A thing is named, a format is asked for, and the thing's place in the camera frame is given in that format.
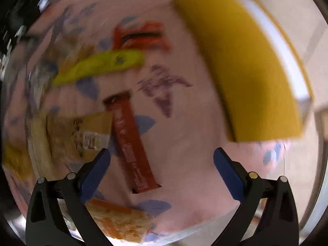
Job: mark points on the yellow cardboard box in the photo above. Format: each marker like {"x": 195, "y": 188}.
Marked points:
{"x": 243, "y": 69}

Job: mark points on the dark red long snack packet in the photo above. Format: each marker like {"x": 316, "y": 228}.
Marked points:
{"x": 130, "y": 143}

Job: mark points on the tan paper snack packet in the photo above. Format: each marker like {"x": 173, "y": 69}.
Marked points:
{"x": 71, "y": 133}

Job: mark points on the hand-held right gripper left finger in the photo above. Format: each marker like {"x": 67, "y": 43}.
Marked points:
{"x": 96, "y": 171}

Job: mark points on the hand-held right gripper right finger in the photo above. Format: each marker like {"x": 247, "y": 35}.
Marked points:
{"x": 228, "y": 174}

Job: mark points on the yellow green snack packet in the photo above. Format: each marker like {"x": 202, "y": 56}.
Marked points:
{"x": 102, "y": 64}

